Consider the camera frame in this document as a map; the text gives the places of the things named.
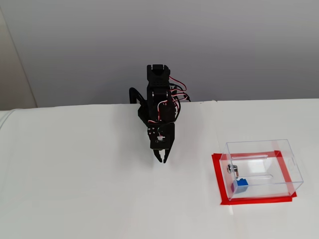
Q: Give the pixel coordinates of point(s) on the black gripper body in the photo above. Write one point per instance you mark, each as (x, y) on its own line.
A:
(166, 140)

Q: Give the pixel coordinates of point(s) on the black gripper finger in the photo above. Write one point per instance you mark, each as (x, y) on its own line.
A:
(167, 154)
(158, 154)

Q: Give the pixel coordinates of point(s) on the blue lego brick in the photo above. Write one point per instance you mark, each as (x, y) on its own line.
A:
(242, 186)

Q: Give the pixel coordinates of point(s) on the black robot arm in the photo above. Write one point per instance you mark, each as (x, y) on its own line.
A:
(157, 99)

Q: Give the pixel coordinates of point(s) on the transparent acrylic box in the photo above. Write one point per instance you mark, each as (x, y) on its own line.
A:
(274, 159)

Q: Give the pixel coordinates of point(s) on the black table clamp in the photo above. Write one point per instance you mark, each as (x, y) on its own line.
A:
(134, 93)

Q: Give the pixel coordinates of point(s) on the silver cam lock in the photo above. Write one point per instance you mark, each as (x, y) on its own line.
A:
(230, 169)

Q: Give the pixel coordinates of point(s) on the black square wrist camera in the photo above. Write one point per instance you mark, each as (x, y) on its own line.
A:
(160, 143)

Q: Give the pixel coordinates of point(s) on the red tape frame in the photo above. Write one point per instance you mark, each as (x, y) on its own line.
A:
(261, 200)

